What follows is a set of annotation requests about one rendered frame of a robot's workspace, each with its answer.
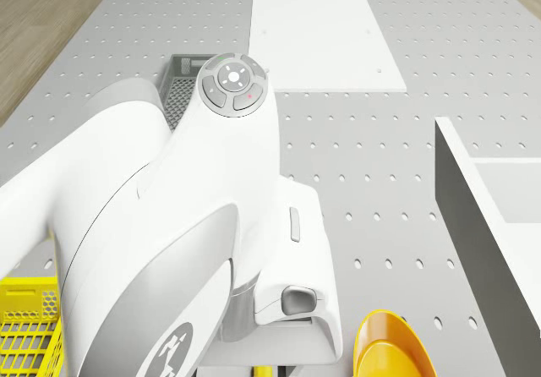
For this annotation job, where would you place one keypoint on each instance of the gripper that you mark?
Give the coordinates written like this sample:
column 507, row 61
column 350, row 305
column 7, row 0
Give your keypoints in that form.
column 270, row 345

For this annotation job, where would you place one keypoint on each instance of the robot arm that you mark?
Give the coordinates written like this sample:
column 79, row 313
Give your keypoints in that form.
column 169, row 208

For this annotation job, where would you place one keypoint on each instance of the yellow bowl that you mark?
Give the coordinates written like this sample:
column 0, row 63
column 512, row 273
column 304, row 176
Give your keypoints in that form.
column 389, row 351

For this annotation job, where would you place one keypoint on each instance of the yellow basket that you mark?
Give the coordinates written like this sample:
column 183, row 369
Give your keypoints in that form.
column 25, row 334

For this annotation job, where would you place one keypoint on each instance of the dark grey basket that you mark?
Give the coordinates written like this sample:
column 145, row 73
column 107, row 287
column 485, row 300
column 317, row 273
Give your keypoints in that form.
column 179, row 94

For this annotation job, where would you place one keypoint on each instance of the white cabinet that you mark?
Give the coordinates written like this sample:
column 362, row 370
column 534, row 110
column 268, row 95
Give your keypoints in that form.
column 507, row 208

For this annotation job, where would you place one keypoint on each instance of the white board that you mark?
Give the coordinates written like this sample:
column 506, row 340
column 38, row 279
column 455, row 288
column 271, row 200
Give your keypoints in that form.
column 321, row 34

